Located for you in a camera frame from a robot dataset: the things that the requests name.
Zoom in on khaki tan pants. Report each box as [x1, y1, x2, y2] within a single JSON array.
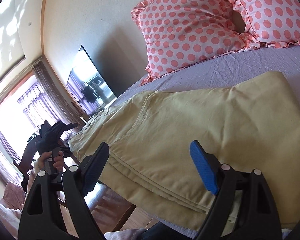
[[69, 72, 300, 230]]

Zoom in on person's left hand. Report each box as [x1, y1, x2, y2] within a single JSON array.
[[37, 151, 64, 171]]

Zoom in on brown window curtain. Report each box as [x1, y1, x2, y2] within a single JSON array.
[[32, 57, 85, 133]]

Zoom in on lavender bed sheet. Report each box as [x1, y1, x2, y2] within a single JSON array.
[[103, 41, 300, 240]]

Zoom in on large pink polka-dot pillow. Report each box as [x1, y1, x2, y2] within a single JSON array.
[[131, 0, 259, 85]]

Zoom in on small pink polka-dot pillow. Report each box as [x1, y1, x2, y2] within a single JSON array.
[[228, 0, 300, 48]]

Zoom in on black framed wall mirror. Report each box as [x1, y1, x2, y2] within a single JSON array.
[[66, 46, 116, 116]]

